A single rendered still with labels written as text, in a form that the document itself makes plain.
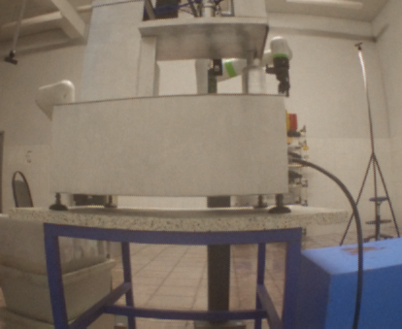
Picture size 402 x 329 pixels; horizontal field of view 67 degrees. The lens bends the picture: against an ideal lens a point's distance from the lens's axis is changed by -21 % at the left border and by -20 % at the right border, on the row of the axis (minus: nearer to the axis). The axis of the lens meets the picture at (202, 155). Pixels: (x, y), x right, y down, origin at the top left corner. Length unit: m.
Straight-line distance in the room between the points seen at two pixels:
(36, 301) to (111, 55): 1.04
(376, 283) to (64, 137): 0.85
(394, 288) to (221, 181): 0.53
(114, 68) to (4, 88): 7.72
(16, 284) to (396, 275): 1.42
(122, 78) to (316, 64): 6.48
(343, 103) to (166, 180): 6.49
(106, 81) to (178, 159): 0.29
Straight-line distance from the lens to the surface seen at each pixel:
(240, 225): 0.72
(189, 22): 0.90
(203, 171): 0.83
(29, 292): 1.55
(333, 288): 0.84
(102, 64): 0.98
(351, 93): 7.33
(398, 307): 0.94
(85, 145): 0.89
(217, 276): 2.09
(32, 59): 8.39
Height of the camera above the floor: 0.79
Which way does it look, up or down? 6 degrees up
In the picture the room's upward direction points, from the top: 1 degrees counter-clockwise
